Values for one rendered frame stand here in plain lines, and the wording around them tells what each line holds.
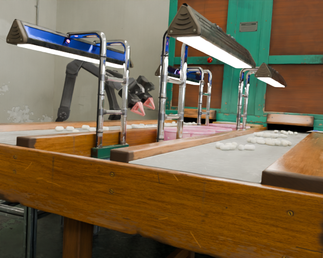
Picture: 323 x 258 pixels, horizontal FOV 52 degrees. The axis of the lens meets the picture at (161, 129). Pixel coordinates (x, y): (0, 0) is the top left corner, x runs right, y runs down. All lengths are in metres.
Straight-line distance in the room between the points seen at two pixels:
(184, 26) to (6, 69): 3.17
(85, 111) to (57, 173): 3.19
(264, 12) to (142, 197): 2.05
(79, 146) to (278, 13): 1.85
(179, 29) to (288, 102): 1.77
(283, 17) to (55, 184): 2.06
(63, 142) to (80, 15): 3.27
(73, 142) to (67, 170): 0.26
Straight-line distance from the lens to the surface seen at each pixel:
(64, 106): 1.92
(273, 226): 0.66
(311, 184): 0.66
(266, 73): 1.72
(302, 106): 2.48
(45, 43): 1.17
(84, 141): 1.15
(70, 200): 0.88
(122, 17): 3.94
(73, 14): 4.32
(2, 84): 3.81
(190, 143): 1.11
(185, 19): 0.80
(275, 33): 2.56
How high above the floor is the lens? 0.88
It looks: 4 degrees down
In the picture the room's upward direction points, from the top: 3 degrees clockwise
